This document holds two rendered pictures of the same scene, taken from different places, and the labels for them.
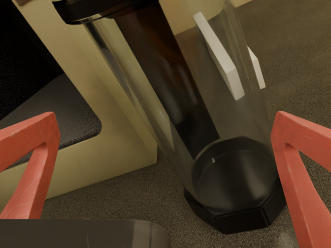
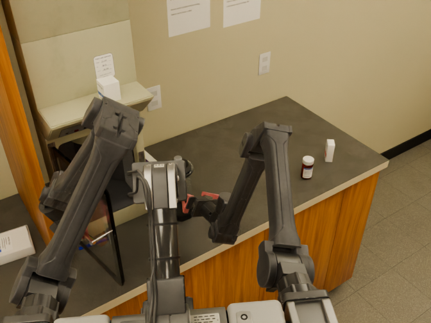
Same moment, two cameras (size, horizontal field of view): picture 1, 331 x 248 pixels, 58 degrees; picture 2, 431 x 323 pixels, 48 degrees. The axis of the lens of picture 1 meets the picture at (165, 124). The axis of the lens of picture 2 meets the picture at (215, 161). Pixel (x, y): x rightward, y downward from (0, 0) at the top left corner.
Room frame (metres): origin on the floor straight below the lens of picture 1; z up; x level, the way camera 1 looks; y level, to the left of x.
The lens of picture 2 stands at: (-0.76, 0.95, 2.23)
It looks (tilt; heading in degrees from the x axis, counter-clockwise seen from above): 37 degrees down; 309
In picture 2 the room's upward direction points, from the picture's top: straight up
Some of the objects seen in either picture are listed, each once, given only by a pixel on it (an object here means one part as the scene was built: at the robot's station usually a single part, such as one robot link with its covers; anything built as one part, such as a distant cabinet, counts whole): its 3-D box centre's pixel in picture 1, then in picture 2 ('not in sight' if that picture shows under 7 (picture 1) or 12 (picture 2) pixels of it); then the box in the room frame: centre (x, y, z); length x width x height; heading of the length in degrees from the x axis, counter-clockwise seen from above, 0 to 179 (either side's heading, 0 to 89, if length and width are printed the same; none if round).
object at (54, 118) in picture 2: not in sight; (99, 116); (0.29, 0.20, 1.46); 0.32 x 0.12 x 0.10; 73
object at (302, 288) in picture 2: not in sight; (298, 300); (-0.53, 0.40, 1.45); 0.09 x 0.08 x 0.12; 44
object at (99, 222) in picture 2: not in sight; (88, 218); (0.22, 0.36, 1.19); 0.30 x 0.01 x 0.40; 172
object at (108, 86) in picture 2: not in sight; (108, 89); (0.27, 0.16, 1.54); 0.05 x 0.05 x 0.06; 74
